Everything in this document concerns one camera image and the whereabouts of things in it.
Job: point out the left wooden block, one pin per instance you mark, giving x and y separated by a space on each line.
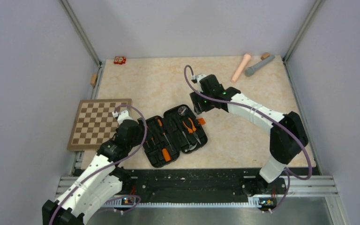
93 80

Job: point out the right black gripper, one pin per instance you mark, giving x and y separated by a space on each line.
198 106

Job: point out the wooden chessboard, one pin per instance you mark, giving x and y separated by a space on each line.
94 123

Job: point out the grey toy microphone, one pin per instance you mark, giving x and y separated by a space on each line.
252 69

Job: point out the aluminium frame rail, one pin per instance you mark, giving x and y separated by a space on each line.
316 186

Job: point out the black plastic tool case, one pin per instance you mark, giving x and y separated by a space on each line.
175 136

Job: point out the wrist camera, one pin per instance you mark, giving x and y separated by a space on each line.
197 78
122 116

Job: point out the back wooden block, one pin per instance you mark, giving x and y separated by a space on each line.
265 55

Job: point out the pink toy microphone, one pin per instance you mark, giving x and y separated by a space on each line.
245 60

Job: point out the long orange handled screwdriver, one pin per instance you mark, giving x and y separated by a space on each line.
166 155

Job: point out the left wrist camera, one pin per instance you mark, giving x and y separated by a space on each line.
122 116

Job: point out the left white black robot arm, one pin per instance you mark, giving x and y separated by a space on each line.
101 180

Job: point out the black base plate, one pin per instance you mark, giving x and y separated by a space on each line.
195 185

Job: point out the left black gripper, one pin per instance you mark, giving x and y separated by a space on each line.
140 132

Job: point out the wooden block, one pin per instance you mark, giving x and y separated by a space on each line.
265 55
93 80

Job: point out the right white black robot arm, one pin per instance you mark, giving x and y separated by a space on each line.
286 131

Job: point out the orange handled pliers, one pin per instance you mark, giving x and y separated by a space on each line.
189 125

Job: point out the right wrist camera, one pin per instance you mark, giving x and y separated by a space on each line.
197 78

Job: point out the red toy car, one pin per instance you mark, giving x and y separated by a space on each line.
119 60

